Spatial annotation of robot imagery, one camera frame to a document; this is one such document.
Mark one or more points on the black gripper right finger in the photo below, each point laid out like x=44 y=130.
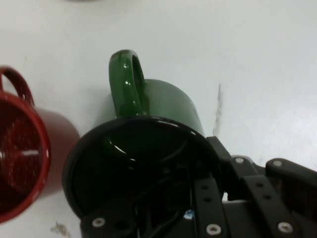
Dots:
x=284 y=188

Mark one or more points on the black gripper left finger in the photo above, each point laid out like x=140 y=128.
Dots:
x=206 y=205

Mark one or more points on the green enamel mug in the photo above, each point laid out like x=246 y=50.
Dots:
x=163 y=101

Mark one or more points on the red enamel mug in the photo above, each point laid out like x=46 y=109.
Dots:
x=57 y=138

